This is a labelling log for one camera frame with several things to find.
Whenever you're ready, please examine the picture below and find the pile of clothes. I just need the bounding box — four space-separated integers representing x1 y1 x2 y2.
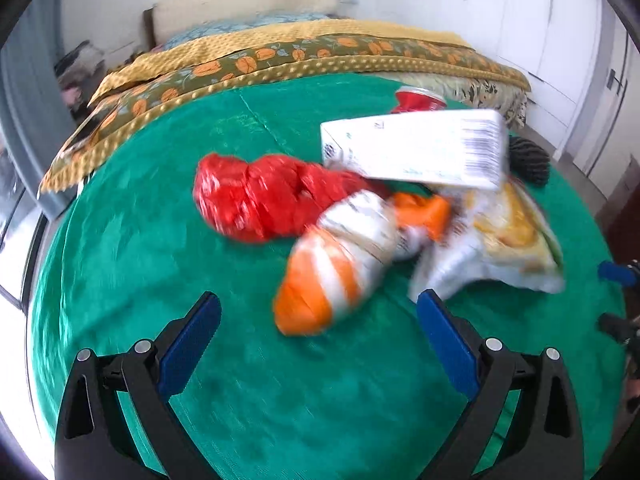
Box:
55 40 107 111

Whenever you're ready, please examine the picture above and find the grey curtain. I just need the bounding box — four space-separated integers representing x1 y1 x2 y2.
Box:
0 0 76 221

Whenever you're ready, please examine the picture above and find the brown bed headboard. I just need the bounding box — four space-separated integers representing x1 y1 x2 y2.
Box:
143 7 157 55

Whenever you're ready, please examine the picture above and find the dark ribbed object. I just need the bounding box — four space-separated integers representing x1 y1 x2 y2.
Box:
507 136 551 188

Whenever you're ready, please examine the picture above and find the red drink can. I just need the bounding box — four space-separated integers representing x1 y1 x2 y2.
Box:
390 86 447 115

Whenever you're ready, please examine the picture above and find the yellow snack packet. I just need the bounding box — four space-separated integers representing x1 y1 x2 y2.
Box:
407 180 567 303

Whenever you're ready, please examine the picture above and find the white wardrobe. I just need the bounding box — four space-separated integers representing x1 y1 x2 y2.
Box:
400 0 618 161

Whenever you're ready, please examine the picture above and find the white carton box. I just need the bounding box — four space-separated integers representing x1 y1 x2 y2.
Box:
320 109 510 192

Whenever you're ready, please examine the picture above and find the smartphone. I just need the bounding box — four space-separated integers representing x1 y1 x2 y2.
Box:
65 109 107 155

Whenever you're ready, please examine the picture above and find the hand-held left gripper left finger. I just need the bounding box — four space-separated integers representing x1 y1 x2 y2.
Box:
54 290 223 480

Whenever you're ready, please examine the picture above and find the green patterned blanket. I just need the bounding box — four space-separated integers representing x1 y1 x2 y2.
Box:
30 74 628 480

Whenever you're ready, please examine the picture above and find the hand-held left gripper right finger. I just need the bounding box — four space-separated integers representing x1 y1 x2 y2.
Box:
416 288 585 480

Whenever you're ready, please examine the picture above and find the red plastic bag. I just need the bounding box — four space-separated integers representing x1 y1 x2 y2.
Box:
192 152 391 245

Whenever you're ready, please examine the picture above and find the yellow floral blanket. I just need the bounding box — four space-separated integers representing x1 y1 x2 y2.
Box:
39 20 531 193

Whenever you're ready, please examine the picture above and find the beige leaf-print sheet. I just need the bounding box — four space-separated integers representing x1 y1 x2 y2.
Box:
400 72 529 127

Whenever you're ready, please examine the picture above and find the blue patterned sheet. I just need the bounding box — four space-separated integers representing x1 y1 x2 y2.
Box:
162 12 333 51

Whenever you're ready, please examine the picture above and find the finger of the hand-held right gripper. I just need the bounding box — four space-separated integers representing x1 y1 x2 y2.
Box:
597 260 640 287
598 312 640 347

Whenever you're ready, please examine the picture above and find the orange and silver snack packet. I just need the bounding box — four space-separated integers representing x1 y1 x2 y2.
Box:
272 189 453 337

